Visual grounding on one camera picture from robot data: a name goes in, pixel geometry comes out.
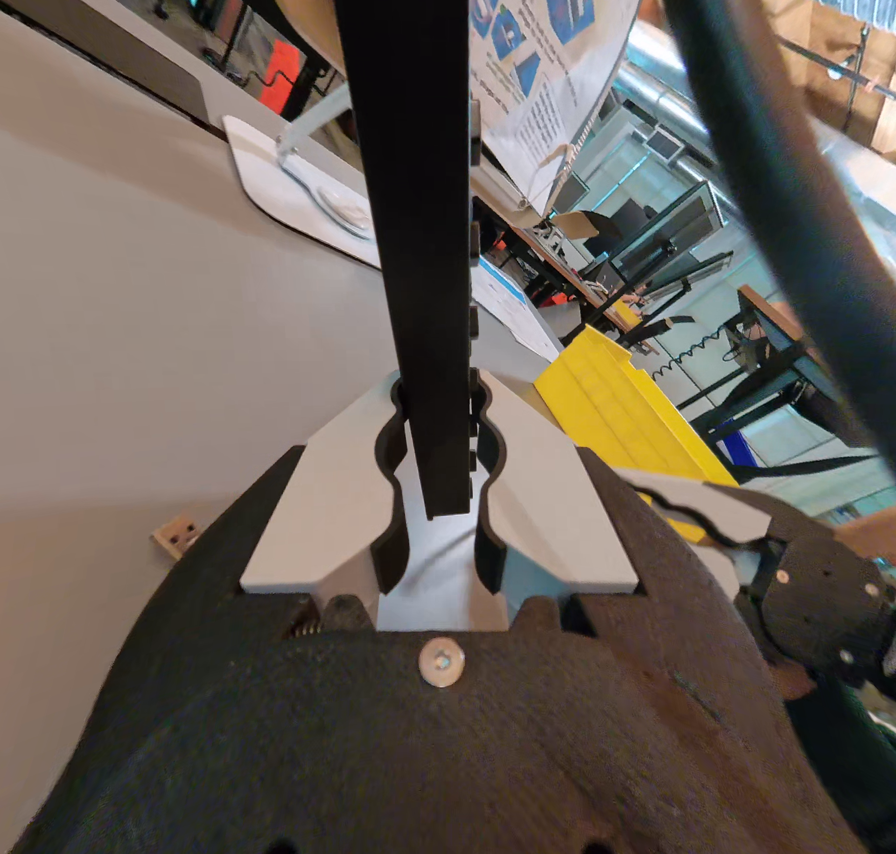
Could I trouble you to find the person's right hand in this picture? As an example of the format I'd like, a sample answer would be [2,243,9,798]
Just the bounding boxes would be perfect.
[833,507,896,561]

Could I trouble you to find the brown cardboard flag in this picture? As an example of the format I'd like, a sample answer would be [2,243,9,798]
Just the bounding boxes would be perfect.
[552,208,623,240]

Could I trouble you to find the spiral metal duct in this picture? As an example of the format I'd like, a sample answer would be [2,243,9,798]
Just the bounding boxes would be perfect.
[612,0,896,197]

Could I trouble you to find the black hub cable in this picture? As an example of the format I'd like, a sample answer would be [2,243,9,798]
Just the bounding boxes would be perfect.
[650,0,896,494]

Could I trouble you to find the wooden table black legs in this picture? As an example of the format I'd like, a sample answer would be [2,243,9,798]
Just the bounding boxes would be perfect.
[675,284,879,449]

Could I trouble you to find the orange plastic object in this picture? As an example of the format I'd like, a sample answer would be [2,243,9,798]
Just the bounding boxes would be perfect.
[258,36,310,118]

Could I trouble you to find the person's right forearm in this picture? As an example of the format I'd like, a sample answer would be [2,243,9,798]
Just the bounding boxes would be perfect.
[784,672,896,854]

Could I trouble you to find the grey desk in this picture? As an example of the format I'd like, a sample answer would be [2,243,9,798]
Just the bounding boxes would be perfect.
[0,10,582,854]

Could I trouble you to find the black flat bar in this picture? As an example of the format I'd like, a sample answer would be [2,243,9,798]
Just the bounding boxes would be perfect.
[731,450,884,482]

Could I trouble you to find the black coiled cable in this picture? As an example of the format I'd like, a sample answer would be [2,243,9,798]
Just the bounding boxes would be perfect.
[651,329,723,382]

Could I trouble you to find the yellow plastic bin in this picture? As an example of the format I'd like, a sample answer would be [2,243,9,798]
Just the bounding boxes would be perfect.
[533,325,741,545]

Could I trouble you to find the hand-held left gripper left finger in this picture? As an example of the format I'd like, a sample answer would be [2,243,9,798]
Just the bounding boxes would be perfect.
[240,371,410,620]

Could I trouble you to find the white paper sheet blue border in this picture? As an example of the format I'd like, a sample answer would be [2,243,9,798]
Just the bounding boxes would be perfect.
[470,255,563,365]

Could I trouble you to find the black computer monitor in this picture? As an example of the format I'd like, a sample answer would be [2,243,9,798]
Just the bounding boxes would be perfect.
[601,179,735,296]

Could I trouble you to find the black cable silver plug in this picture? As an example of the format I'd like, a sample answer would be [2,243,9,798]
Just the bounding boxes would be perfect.
[150,514,205,559]

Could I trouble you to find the cardboard instruction board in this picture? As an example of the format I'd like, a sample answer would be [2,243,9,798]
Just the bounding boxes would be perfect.
[255,0,653,219]

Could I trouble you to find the wooden workbench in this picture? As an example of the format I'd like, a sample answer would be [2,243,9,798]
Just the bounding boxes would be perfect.
[479,213,662,351]

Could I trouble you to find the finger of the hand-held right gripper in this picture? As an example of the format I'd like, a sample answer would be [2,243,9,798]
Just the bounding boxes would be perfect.
[616,467,774,548]
[689,542,762,597]

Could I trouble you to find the blue box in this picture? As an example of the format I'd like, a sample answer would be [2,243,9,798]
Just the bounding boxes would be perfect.
[720,428,763,471]

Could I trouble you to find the black usb hub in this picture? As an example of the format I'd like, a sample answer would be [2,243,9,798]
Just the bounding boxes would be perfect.
[329,0,484,521]

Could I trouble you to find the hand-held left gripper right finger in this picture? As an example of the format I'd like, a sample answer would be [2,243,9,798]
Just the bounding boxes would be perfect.
[472,369,639,620]

